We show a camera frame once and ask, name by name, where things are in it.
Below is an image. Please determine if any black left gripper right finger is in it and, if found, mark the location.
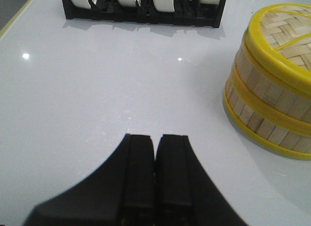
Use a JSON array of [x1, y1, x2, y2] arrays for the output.
[[155, 135, 246, 226]]

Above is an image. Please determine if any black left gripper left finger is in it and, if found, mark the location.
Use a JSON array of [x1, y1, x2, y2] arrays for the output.
[[24, 134, 155, 226]]

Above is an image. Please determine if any yellow bamboo steamer lid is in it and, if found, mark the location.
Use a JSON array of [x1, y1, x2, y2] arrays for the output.
[[245, 3, 311, 93]]

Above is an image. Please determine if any bamboo steamer basket yellow rim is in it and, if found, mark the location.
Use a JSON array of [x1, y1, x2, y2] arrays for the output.
[[224, 75, 311, 160]]

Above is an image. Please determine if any black bowl rack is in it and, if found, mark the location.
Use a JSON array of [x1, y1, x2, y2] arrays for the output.
[[62, 0, 226, 28]]

